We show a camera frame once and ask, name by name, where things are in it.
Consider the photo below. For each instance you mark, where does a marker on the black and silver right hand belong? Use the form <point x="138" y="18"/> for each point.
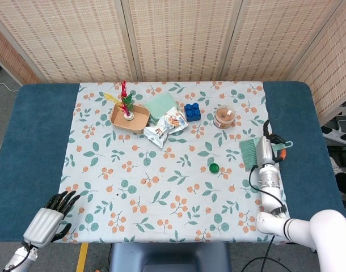
<point x="265" y="151"/>

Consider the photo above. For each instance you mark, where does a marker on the black and silver left hand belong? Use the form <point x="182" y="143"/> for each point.
<point x="44" y="226"/>

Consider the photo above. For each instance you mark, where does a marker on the green bottle cap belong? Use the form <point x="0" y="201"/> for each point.
<point x="214" y="168"/>

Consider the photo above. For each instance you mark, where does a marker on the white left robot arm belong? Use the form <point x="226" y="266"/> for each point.
<point x="20" y="259"/>

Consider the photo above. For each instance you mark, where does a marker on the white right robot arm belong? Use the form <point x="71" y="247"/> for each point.
<point x="269" y="181"/>

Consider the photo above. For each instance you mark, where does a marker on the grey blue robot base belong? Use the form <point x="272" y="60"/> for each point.
<point x="170" y="258"/>

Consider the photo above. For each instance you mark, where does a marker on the round snack jar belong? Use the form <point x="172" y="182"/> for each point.
<point x="224" y="117"/>

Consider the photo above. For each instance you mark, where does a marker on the white shoe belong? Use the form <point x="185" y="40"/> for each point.
<point x="337" y="165"/>

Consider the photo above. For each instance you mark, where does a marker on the white power strip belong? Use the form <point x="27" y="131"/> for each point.
<point x="340" y="137"/>

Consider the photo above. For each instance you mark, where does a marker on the blue building block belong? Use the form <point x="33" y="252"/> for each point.
<point x="193" y="113"/>

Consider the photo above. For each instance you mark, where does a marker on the dark blue felt table cover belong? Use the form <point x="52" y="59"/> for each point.
<point x="28" y="141"/>

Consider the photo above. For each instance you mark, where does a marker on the woven bamboo screen panel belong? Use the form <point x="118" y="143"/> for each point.
<point x="181" y="39"/>
<point x="8" y="54"/>
<point x="275" y="39"/>
<point x="331" y="71"/>
<point x="62" y="42"/>

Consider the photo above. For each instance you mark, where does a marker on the silver snack bag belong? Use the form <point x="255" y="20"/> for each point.
<point x="161" y="130"/>

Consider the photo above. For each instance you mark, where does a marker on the green square lid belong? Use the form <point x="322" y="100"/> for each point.
<point x="160" y="105"/>

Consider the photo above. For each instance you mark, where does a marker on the floral fruit print tablecloth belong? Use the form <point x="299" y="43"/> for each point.
<point x="161" y="212"/>

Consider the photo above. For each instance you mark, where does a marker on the brown paper tray box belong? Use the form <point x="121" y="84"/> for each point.
<point x="139" y="119"/>

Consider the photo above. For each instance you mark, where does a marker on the colourful feather shuttlecock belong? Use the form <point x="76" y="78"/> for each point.
<point x="123" y="90"/>

